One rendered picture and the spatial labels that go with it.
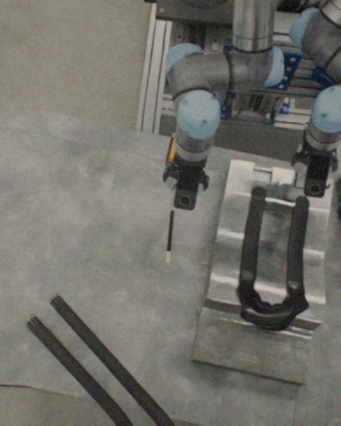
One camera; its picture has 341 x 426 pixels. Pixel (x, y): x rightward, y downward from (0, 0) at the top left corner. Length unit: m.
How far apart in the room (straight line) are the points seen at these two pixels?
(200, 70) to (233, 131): 1.19
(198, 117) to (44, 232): 0.61
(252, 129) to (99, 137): 0.88
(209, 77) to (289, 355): 0.66
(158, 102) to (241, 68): 1.20
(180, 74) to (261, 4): 0.19
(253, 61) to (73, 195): 0.63
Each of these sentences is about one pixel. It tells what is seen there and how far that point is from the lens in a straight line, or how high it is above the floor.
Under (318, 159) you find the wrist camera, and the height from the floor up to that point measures 1.10.
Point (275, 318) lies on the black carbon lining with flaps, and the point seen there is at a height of 0.87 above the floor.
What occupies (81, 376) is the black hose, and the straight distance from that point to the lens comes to 1.32.
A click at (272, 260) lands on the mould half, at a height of 0.90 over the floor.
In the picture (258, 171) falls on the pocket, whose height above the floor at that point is 0.86.
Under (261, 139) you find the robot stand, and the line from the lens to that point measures 2.27.
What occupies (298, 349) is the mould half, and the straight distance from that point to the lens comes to 1.37.
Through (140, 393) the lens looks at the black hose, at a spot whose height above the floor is 0.90.
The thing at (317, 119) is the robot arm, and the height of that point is 1.26.
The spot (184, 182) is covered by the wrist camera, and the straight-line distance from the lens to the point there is 1.17.
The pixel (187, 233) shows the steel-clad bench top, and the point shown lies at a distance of 1.45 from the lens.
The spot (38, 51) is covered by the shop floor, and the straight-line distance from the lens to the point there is 2.71.
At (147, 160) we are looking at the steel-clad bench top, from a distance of 1.52.
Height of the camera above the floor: 2.18
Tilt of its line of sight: 69 degrees down
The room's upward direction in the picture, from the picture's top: 8 degrees clockwise
